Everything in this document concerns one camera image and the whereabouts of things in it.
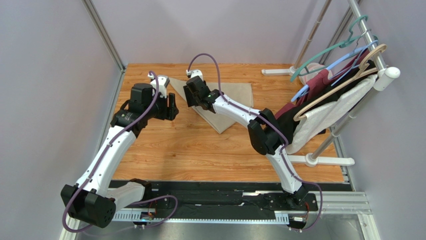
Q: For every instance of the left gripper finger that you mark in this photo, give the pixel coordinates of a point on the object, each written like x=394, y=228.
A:
x=171, y=101
x=173, y=112

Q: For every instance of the blue clothes hanger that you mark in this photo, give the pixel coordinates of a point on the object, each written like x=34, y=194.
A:
x=356, y=52

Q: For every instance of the maroon garment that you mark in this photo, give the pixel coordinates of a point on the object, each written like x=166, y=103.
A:
x=322, y=83

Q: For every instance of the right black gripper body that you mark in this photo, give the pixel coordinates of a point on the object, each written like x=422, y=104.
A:
x=192, y=94

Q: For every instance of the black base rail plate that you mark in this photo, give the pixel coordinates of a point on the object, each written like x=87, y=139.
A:
x=219, y=201

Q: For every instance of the white towel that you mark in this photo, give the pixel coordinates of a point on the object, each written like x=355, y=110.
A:
x=322, y=117

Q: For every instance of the green clothes hanger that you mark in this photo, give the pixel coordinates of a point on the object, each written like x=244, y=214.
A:
x=341, y=45

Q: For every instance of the beige linen napkin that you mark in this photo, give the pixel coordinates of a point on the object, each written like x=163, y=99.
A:
x=240, y=92

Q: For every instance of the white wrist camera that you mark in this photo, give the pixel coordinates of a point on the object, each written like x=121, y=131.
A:
x=194, y=73
x=161, y=87

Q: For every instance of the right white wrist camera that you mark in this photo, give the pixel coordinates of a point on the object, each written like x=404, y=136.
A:
x=194, y=73

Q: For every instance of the aluminium frame rail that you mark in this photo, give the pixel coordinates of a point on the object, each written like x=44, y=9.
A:
x=343, y=214

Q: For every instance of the pink white garment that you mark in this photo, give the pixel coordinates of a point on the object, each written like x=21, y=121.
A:
x=310, y=71

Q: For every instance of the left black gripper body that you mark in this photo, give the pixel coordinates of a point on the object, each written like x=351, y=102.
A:
x=163, y=111

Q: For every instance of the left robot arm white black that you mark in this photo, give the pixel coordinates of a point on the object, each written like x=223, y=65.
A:
x=89, y=202

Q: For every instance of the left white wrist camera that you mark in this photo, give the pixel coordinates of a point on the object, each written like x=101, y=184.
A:
x=161, y=87

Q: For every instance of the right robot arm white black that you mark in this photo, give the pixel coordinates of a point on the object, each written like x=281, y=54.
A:
x=265, y=134

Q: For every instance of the black garment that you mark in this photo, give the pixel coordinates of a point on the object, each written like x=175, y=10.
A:
x=289, y=126

